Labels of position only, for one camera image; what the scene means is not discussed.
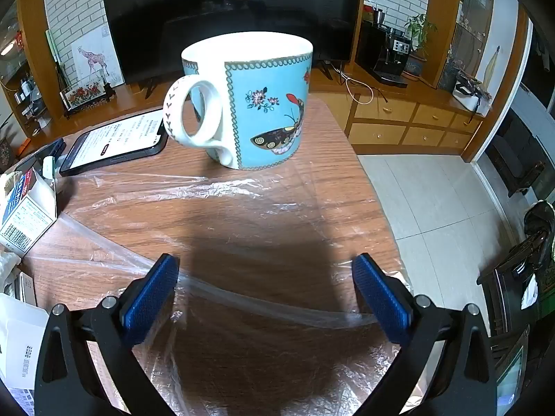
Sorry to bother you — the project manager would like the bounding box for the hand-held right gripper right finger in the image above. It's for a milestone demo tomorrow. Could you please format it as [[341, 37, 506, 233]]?
[[351, 253, 499, 416]]

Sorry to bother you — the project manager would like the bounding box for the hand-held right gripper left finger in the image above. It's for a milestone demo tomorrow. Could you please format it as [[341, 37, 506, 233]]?
[[34, 253, 191, 416]]

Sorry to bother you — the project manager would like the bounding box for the blue and white medicine box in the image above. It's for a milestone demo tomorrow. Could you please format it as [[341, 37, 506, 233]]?
[[0, 169, 58, 257]]

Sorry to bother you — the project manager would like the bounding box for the white printed carton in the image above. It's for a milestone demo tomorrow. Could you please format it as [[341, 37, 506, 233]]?
[[0, 292, 49, 393]]

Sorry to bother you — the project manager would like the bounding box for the black smartphone with lit screen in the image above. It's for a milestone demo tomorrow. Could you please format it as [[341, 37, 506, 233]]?
[[59, 107, 169, 177]]

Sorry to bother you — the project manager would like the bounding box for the smartphone in blue case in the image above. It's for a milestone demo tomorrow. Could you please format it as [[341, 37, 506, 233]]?
[[40, 138, 66, 159]]

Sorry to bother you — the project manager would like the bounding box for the framed red flower artwork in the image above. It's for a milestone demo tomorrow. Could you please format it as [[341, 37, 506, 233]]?
[[61, 80, 118, 118]]

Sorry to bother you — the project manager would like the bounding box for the blue butterfly mug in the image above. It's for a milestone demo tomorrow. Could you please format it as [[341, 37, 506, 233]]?
[[163, 32, 314, 171]]

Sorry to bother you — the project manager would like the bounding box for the white storage basket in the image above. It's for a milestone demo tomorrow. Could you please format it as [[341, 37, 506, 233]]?
[[452, 71, 494, 112]]

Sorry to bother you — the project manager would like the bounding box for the black coffee machine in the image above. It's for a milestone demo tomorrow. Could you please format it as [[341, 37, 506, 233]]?
[[372, 26, 410, 88]]

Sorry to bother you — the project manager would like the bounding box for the giraffe picture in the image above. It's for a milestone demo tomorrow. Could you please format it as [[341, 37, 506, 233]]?
[[70, 30, 124, 89]]

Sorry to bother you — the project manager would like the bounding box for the green potted plant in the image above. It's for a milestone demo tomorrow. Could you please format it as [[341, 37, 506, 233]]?
[[405, 13, 438, 76]]

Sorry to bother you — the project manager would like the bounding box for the rolled green paper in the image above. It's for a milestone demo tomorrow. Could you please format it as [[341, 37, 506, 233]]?
[[45, 29, 66, 71]]

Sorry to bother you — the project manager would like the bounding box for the black flat-screen television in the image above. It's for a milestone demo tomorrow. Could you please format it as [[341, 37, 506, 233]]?
[[101, 0, 365, 98]]

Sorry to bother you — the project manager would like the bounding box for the wooden wall cabinet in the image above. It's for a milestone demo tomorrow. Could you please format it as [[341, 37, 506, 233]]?
[[0, 0, 534, 161]]

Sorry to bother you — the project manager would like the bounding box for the white cable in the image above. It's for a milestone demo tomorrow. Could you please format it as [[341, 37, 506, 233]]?
[[339, 68, 374, 105]]

